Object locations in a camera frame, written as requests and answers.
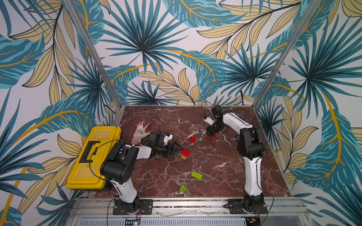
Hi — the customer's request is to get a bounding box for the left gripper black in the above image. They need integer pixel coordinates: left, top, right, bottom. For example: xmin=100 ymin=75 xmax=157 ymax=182
xmin=155 ymin=140 xmax=183 ymax=159

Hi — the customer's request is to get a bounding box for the small red lego brick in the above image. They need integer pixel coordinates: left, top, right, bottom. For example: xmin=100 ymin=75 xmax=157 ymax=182
xmin=189 ymin=136 xmax=196 ymax=143

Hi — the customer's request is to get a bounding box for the green 2x2 lego front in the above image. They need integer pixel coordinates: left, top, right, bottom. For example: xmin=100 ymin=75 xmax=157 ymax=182
xmin=179 ymin=185 xmax=187 ymax=194

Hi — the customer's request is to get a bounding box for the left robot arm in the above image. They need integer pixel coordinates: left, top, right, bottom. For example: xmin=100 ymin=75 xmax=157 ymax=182
xmin=100 ymin=131 xmax=184 ymax=204

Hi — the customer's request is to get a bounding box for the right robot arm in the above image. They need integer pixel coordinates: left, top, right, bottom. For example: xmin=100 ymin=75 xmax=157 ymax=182
xmin=204 ymin=105 xmax=265 ymax=207

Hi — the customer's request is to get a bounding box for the green 2x4 lego brick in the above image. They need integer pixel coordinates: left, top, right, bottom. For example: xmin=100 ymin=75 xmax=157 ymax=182
xmin=191 ymin=171 xmax=203 ymax=180

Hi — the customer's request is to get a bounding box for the white red work glove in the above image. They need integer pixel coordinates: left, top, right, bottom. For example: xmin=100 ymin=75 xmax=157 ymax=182
xmin=131 ymin=121 xmax=152 ymax=145

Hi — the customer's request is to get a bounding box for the yellow toolbox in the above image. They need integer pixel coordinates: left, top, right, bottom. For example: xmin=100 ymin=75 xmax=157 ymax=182
xmin=66 ymin=126 xmax=122 ymax=190

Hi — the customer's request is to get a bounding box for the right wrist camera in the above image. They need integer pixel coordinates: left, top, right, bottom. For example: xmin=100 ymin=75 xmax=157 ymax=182
xmin=203 ymin=115 xmax=215 ymax=126

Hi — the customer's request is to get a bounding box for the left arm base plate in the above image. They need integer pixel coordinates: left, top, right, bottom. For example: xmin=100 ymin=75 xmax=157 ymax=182
xmin=113 ymin=199 xmax=153 ymax=216

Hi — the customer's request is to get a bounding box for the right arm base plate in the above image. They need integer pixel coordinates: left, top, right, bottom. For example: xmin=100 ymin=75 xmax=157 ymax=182
xmin=223 ymin=198 xmax=268 ymax=214

